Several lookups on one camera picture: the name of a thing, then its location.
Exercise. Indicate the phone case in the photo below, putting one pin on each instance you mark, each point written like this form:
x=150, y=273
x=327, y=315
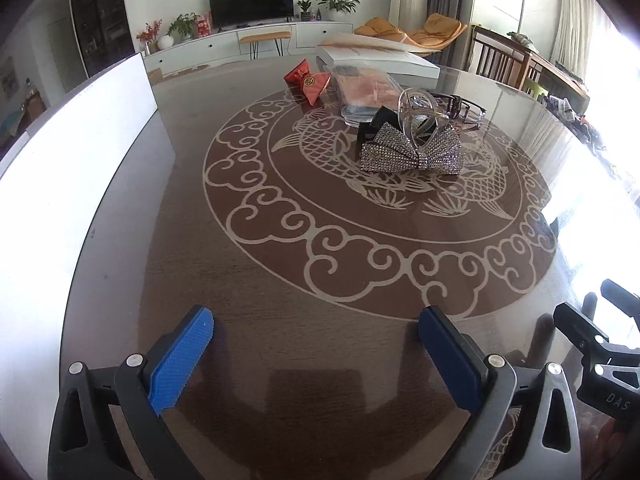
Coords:
x=355, y=94

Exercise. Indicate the red envelope bundle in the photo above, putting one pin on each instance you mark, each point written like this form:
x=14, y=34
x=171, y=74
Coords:
x=312, y=85

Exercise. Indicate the dark display shelf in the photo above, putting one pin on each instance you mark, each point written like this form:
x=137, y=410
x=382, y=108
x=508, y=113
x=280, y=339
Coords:
x=102, y=32

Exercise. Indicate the small potted plant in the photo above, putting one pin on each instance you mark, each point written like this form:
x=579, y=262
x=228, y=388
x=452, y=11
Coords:
x=304, y=10

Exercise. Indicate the white flat box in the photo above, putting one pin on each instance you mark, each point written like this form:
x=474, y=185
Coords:
x=391, y=57

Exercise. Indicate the wooden slatted bench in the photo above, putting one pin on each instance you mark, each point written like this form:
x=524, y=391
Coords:
x=502, y=59

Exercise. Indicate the potted green plant right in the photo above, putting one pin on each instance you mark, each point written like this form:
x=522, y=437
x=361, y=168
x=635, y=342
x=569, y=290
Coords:
x=339, y=10

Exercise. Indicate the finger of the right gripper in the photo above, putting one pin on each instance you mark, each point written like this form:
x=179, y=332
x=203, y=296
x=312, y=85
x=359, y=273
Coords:
x=623, y=300
x=580, y=331

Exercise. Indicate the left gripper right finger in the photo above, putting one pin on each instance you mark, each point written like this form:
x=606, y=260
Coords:
x=545, y=438

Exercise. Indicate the black television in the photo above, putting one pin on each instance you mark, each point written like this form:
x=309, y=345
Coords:
x=227, y=13

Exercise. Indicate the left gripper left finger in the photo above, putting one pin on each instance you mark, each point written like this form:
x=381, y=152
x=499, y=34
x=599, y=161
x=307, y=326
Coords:
x=84, y=442

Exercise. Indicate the white tv cabinet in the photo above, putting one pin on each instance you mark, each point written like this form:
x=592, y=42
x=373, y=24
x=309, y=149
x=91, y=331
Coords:
x=223, y=47

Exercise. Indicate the rhinestone bow hair clip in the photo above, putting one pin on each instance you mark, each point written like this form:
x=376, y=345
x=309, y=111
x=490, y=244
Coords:
x=392, y=152

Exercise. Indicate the green plant left of tv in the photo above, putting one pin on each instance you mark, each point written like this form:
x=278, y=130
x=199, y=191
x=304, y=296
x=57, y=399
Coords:
x=184, y=26

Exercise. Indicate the red flowers white vase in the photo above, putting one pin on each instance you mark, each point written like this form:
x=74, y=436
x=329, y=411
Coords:
x=152, y=40

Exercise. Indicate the large white cardboard box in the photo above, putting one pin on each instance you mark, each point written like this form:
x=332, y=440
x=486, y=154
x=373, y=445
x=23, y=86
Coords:
x=50, y=191

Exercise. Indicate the orange lounge chair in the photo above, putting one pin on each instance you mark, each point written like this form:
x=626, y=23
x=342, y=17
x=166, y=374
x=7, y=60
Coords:
x=437, y=33

